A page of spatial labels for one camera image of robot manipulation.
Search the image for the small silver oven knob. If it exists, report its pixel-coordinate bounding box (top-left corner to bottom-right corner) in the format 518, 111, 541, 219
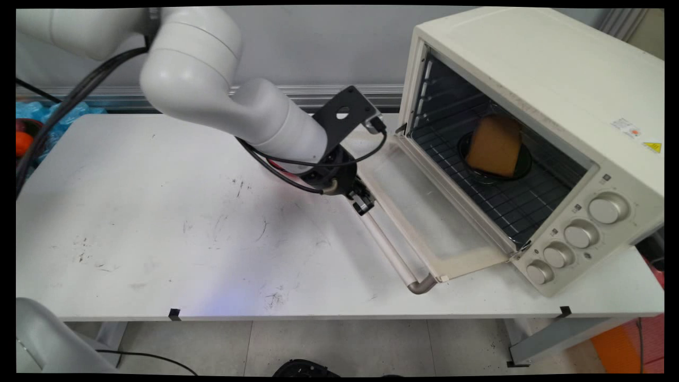
525, 260, 554, 286

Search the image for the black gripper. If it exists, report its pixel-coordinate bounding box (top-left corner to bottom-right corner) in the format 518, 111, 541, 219
302, 145, 377, 217

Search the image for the dark red bowl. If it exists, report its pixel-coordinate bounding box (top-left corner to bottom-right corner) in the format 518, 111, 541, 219
16, 118, 49, 170

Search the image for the pink red crate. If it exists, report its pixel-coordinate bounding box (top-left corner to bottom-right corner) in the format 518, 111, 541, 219
629, 313, 665, 374

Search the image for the cream toaster oven body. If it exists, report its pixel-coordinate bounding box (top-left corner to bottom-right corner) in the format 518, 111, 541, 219
398, 6, 665, 298

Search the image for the brown bread slice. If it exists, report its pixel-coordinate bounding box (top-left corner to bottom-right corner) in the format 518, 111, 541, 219
465, 115, 524, 179

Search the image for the orange box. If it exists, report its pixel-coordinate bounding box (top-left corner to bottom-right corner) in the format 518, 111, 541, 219
590, 324, 643, 374

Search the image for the black object on floor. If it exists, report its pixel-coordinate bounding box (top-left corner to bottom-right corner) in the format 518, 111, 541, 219
273, 359, 341, 378

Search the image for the thin black background cable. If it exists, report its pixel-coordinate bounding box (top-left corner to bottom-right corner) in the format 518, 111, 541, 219
16, 78, 64, 103

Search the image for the grey white chair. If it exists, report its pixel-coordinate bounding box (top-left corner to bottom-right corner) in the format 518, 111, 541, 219
16, 298, 118, 374

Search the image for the black floor cable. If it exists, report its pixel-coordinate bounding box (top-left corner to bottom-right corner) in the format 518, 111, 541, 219
95, 349, 198, 376

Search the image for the black round plate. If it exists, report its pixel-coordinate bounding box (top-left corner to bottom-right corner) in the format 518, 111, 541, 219
457, 129, 533, 186

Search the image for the large silver oven knob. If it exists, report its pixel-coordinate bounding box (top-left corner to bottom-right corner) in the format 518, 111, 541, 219
588, 193, 630, 225

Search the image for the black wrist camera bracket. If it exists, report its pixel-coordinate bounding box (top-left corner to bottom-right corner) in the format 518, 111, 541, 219
311, 85, 386, 161

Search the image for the blue plastic bottle pack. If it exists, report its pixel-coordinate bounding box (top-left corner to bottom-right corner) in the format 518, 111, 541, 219
16, 100, 107, 192

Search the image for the metal oven wire rack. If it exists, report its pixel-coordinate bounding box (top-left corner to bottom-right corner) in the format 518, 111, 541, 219
411, 52, 587, 248

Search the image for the cream oven door with handle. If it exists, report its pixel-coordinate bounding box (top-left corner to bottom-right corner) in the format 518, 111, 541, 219
349, 125, 513, 296

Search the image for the orange fruit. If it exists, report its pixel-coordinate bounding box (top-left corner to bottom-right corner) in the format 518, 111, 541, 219
16, 131, 36, 158

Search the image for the grey table leg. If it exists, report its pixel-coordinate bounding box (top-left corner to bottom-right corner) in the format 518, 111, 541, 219
504, 317, 633, 368
95, 321, 128, 368

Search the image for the grey curtain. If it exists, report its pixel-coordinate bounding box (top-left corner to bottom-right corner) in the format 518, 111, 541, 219
599, 8, 651, 43

